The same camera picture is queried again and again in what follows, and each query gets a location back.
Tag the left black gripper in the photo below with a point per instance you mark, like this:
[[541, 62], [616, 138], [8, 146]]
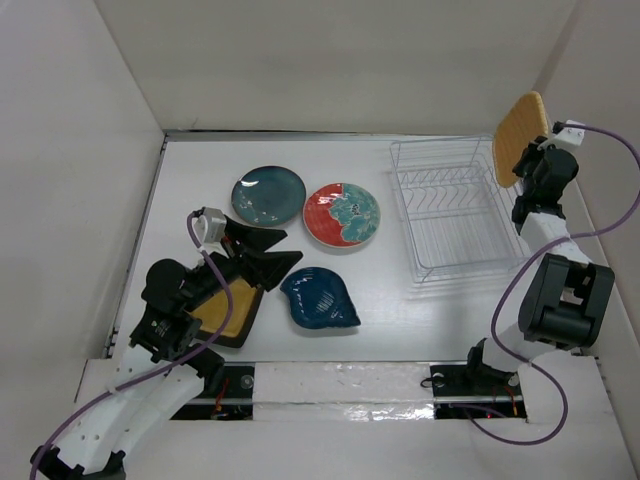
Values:
[[266, 267]]

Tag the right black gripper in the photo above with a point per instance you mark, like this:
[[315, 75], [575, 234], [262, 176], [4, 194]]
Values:
[[538, 148]]

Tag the orange woven bamboo plate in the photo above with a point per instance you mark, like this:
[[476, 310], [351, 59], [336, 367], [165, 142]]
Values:
[[525, 121]]

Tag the round dark teal plate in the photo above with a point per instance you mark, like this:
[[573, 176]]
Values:
[[268, 196]]

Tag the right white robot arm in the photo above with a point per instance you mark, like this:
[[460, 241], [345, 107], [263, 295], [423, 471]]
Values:
[[565, 304]]

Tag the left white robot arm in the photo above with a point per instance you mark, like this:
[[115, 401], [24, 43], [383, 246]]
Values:
[[164, 366]]

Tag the black square plate yellow centre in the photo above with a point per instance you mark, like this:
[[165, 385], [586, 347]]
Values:
[[246, 302]]

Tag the dark blue shell-shaped plate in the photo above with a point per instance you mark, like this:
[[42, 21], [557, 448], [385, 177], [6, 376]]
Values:
[[318, 299]]

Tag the red and teal floral plate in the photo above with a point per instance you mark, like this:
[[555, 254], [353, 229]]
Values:
[[342, 215]]

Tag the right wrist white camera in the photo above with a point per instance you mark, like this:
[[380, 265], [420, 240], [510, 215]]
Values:
[[568, 135]]

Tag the wrist white camera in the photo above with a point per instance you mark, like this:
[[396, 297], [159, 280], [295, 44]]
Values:
[[568, 135], [209, 225]]

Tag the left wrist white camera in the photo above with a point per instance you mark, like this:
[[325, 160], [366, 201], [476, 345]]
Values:
[[209, 225]]

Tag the white wire dish rack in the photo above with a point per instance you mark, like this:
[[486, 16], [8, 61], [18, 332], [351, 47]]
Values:
[[456, 217]]

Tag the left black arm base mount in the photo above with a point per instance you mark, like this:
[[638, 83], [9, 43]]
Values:
[[230, 400]]

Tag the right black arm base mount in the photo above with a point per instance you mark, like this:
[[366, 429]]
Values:
[[474, 389]]

